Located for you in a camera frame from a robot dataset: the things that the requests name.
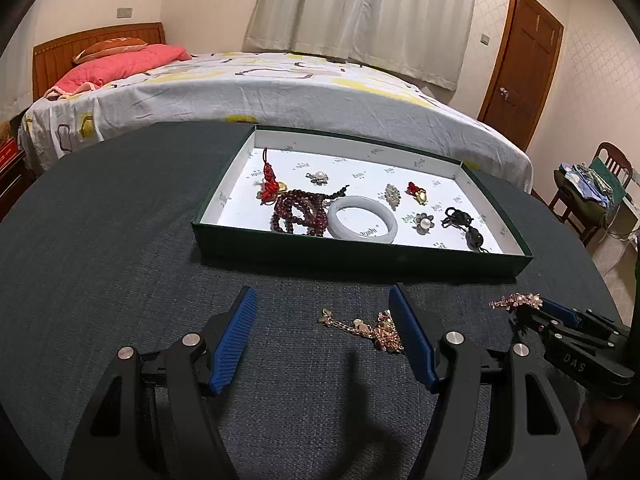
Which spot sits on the wall outlet above headboard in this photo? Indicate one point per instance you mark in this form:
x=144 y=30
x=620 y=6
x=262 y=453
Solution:
x=124 y=12

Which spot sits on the red tassel gold charm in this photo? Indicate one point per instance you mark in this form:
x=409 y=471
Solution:
x=419 y=195

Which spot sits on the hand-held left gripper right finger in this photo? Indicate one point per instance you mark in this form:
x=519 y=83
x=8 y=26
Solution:
x=415 y=340

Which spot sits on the rose gold brooch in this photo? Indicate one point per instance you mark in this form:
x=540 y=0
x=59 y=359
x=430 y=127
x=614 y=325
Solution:
x=520 y=302

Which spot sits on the white window curtain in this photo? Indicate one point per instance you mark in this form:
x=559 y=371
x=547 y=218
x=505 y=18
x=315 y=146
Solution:
x=370 y=15

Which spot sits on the wooden headboard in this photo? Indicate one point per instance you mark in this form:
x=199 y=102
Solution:
x=55 y=57

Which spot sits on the wooden door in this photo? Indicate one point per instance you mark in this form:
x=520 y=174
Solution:
x=530 y=50

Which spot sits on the pile of clothes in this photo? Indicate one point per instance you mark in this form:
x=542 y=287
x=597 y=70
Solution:
x=580 y=195

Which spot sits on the pink pillow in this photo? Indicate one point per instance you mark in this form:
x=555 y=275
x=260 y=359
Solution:
x=130 y=62

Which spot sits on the wooden chair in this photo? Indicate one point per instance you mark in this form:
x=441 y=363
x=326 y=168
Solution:
x=612 y=155

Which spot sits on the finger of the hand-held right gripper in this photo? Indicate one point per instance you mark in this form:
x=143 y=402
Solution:
x=560 y=308
x=537 y=324

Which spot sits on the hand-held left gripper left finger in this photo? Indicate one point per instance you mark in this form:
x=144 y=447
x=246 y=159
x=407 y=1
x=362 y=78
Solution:
x=235 y=340

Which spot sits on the dark green shallow box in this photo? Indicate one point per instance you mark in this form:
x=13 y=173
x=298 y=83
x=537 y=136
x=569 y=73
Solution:
x=350 y=260

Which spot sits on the bed with patterned sheet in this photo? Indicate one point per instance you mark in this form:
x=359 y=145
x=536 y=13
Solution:
x=310 y=100

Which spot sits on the red knot gold charm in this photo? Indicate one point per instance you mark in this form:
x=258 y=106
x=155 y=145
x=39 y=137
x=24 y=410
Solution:
x=270 y=187

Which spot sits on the pearl flower brooch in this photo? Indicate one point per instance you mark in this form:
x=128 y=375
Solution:
x=425 y=221

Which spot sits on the small silver flower brooch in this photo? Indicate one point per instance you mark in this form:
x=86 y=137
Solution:
x=317 y=177

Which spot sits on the pale jade bangle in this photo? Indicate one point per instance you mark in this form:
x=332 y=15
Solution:
x=336 y=225

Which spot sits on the wooden nightstand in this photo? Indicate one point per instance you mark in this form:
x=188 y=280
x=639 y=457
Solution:
x=10 y=187

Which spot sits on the orange pillow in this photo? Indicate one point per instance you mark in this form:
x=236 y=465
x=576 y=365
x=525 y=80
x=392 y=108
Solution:
x=112 y=47

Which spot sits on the silver leaf brooch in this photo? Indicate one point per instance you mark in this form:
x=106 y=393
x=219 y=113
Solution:
x=393 y=196

